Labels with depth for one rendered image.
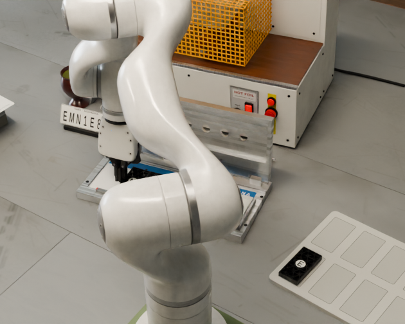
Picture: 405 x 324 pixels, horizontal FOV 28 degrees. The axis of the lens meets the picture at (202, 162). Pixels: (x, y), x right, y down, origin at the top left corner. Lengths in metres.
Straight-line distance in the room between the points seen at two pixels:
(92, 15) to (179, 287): 0.49
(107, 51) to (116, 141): 0.28
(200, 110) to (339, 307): 0.58
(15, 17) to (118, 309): 1.37
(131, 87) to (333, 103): 1.05
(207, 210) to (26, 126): 1.13
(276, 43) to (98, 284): 0.82
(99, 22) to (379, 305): 0.82
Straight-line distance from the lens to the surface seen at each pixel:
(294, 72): 2.07
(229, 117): 1.93
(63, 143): 2.22
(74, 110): 2.24
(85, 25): 1.43
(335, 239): 1.88
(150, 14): 1.43
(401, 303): 1.77
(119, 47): 1.73
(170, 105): 1.34
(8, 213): 2.04
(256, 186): 1.99
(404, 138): 2.20
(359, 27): 2.66
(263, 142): 1.92
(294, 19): 2.19
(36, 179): 2.12
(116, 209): 1.25
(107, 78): 1.86
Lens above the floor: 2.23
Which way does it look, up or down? 40 degrees down
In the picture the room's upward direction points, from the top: 3 degrees counter-clockwise
